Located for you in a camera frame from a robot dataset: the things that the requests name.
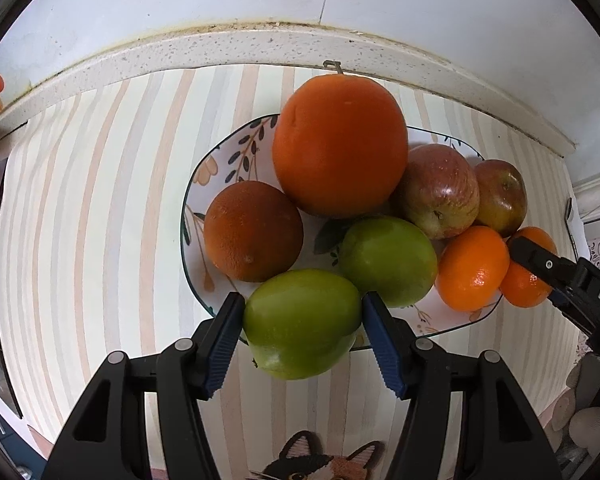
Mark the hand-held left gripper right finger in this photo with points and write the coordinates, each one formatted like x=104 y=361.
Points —
x=386 y=352

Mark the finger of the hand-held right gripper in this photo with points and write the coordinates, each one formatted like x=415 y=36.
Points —
x=565 y=304
x=540 y=260

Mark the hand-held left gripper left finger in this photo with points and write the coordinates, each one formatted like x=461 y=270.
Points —
x=225 y=350

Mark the small orange tangerine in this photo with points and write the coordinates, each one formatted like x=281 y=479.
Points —
x=472 y=267
x=522 y=285

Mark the red apple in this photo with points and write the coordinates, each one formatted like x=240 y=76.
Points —
x=502 y=197
x=437 y=190

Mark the green apple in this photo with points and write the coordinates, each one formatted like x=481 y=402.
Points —
x=390 y=260
x=300 y=322

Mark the small dark brown orange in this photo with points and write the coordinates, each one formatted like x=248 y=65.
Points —
x=252 y=230

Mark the floral oval ceramic plate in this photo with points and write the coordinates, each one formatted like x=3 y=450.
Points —
x=220 y=160

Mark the large bright orange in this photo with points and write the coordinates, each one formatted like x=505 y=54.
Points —
x=340 y=145

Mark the pebble pattern mat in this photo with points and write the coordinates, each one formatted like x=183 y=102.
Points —
x=592 y=425

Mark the striped tablecloth with cat patch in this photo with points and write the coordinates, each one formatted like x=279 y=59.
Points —
x=105 y=210

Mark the blue base cabinet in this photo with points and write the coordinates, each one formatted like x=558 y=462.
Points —
x=7 y=435

